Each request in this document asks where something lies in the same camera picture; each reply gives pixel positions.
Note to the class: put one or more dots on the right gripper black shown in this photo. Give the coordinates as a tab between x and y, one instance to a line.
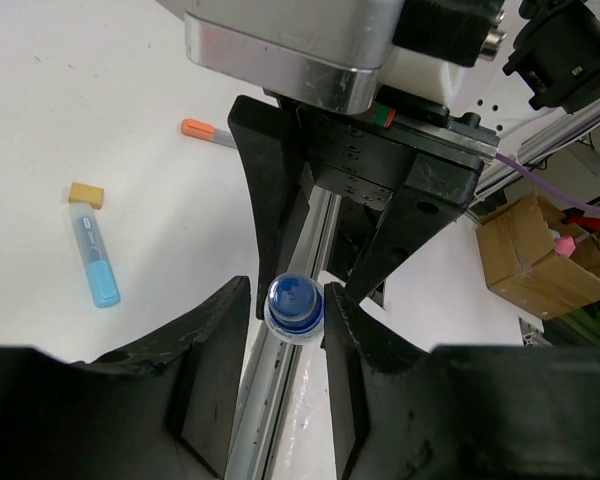
406	155

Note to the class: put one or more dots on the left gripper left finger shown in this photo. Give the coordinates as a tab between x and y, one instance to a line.
161	407

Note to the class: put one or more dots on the cardboard box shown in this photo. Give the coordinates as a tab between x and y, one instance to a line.
535	260

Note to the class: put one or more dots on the blue glue stick tan cap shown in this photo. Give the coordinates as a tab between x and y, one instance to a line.
84	200

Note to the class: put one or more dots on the orange cap clear tube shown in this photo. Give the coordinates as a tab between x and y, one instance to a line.
204	131

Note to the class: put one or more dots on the aluminium rail frame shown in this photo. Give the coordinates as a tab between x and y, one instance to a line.
398	412

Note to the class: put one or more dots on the blue cap spray bottle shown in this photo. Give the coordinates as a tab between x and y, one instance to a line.
294	309

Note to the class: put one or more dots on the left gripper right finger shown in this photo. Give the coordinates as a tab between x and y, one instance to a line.
456	412

